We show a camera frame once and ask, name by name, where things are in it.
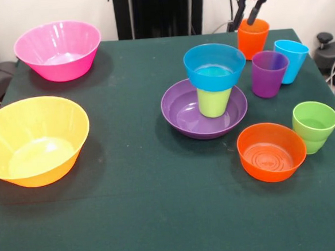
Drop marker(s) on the purple cup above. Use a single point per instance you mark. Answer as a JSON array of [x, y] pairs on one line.
[[268, 84]]

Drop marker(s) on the small blue bowl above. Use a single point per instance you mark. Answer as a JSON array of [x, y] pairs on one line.
[[207, 82]]

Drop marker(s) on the lime yellow cup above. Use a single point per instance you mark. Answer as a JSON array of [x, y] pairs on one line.
[[212, 105]]

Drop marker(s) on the purple bowl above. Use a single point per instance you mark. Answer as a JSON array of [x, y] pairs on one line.
[[184, 121]]

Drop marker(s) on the black power adapter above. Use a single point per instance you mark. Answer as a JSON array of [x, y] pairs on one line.
[[230, 26]]

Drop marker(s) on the orange cup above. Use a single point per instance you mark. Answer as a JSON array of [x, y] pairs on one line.
[[251, 43]]

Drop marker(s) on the blue cup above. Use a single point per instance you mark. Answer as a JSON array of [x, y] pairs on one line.
[[294, 62]]

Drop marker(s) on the black equipment with knob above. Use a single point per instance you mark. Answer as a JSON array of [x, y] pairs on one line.
[[330, 53]]

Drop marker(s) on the green cup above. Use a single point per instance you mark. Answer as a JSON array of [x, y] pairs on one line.
[[314, 115], [315, 146]]

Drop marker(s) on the small orange bowl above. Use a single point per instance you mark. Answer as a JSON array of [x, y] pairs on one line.
[[271, 174]]

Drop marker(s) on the dark green tablecloth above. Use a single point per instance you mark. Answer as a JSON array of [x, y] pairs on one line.
[[191, 215]]

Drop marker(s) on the large pink bowl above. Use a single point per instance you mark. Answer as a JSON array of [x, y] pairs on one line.
[[35, 45]]

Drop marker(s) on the large orange yellow bowl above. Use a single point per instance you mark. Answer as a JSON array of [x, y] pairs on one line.
[[26, 121]]

